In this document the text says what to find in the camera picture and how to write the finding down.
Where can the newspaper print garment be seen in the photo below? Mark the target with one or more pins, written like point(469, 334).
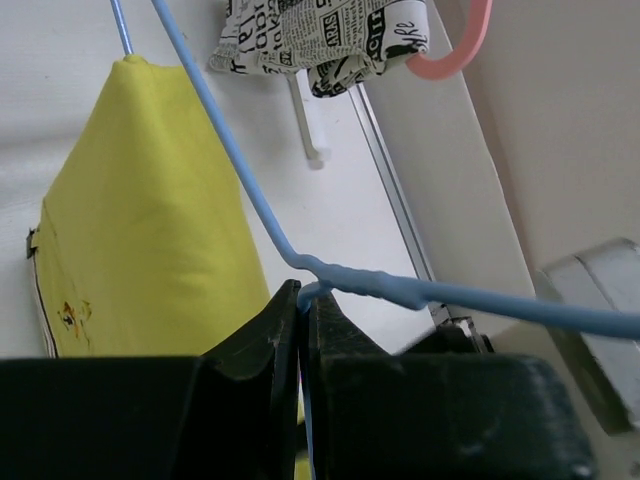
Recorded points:
point(338, 43)

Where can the aluminium side rail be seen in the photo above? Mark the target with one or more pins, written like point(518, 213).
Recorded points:
point(391, 183)

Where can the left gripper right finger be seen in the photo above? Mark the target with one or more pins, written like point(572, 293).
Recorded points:
point(434, 415)

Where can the white clothes rack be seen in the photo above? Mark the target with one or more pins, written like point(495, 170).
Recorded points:
point(312, 132)

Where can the pink plastic hanger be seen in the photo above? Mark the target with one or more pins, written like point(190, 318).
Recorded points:
point(463, 53)

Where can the light blue wire hanger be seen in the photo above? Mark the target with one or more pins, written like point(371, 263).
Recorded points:
point(408, 292)

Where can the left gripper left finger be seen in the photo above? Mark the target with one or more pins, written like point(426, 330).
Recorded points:
point(230, 413)

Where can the yellow trousers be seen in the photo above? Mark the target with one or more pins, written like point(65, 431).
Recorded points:
point(143, 248)

